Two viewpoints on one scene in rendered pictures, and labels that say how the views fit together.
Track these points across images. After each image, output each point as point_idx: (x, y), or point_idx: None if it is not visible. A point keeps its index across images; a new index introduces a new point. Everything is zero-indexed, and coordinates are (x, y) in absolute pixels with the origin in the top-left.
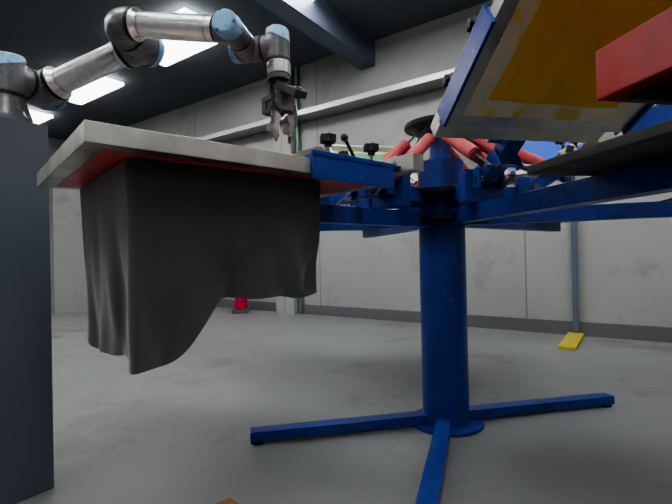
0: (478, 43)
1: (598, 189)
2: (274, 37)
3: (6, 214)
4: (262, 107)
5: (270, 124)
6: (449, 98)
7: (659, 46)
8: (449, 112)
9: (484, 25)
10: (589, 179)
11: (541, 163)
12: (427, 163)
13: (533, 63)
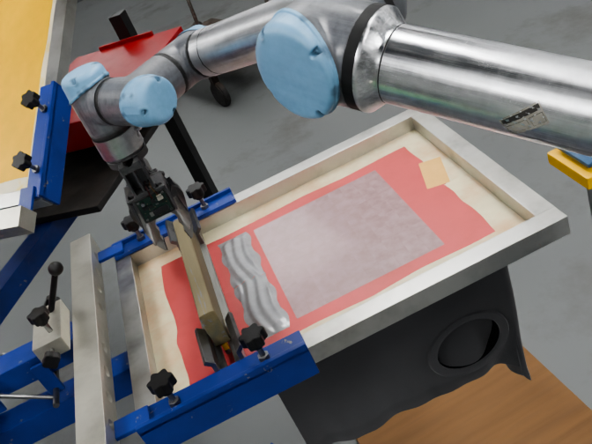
0: (66, 113)
1: (62, 226)
2: None
3: None
4: (171, 197)
5: (188, 212)
6: (54, 172)
7: None
8: (62, 185)
9: (66, 97)
10: (52, 225)
11: (106, 196)
12: None
13: (12, 140)
